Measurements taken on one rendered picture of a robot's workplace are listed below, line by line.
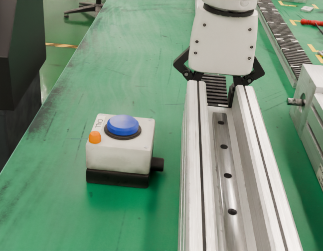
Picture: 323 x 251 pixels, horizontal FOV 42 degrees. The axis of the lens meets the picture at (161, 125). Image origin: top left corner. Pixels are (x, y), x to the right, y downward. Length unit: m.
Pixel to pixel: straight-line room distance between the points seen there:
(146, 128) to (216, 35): 0.19
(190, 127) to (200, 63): 0.17
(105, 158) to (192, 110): 0.13
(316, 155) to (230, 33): 0.21
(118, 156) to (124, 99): 0.24
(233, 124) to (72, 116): 0.26
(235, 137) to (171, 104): 0.19
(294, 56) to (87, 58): 0.44
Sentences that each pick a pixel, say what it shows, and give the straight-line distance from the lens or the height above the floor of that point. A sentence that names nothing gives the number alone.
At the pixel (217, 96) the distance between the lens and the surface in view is 0.73.
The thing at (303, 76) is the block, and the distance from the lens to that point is 0.73.
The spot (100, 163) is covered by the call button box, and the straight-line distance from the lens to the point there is 0.53.
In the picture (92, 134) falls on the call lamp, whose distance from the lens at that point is 0.51.
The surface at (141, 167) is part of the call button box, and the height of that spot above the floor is 0.81.
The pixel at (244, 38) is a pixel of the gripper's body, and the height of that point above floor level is 0.93.
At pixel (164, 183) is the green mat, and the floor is 0.78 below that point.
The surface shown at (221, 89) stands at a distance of 0.75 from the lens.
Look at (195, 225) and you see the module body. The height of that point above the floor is 0.86.
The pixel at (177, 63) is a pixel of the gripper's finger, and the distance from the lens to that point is 0.68.
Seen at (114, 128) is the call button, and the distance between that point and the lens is 0.52.
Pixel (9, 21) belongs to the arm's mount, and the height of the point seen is 0.91.
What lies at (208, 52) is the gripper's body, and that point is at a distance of 0.65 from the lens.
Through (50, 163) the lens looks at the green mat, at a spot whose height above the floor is 0.78.
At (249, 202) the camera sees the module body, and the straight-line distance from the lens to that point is 0.47.
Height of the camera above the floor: 1.12
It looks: 31 degrees down
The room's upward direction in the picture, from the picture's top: 6 degrees clockwise
